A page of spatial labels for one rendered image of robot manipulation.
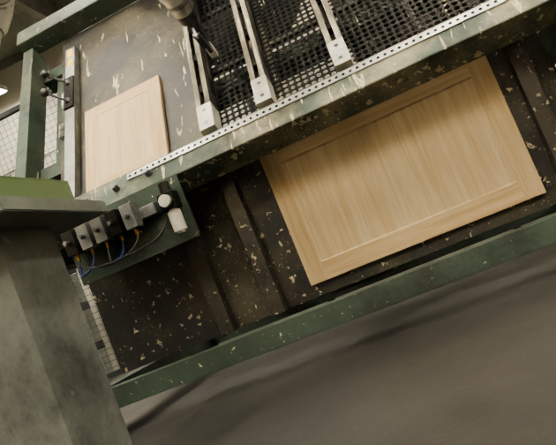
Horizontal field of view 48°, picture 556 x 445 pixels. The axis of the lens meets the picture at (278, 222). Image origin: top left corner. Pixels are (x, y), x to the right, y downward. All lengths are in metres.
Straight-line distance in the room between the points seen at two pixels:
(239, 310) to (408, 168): 0.85
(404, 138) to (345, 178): 0.26
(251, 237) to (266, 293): 0.22
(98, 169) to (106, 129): 0.21
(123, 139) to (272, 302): 0.88
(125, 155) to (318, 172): 0.76
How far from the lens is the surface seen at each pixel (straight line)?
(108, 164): 2.55
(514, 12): 2.19
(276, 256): 2.41
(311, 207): 2.36
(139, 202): 2.31
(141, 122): 2.59
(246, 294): 2.46
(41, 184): 1.82
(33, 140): 2.97
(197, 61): 2.57
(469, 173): 2.33
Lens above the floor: 0.34
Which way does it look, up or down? 4 degrees up
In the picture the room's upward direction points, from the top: 22 degrees counter-clockwise
